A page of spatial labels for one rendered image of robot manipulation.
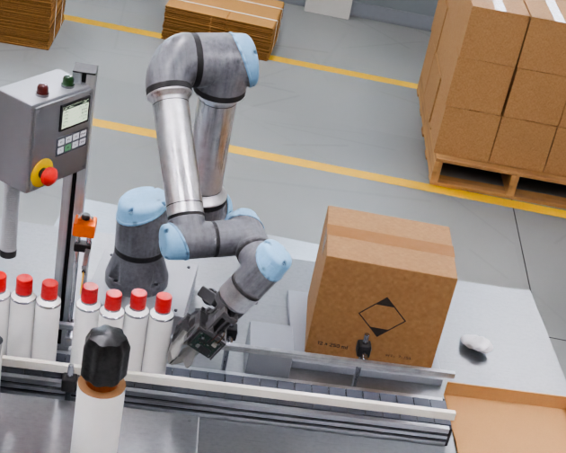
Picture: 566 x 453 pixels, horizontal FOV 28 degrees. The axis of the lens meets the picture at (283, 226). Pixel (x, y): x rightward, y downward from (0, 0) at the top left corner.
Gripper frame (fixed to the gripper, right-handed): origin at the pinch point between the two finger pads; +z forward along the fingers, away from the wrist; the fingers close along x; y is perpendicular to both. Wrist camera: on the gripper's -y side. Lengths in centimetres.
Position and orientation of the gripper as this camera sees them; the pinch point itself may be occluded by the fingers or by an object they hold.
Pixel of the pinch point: (173, 357)
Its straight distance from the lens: 241.9
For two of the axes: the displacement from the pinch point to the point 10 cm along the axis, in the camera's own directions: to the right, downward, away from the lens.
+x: 7.7, 5.5, 3.4
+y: 0.3, 5.0, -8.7
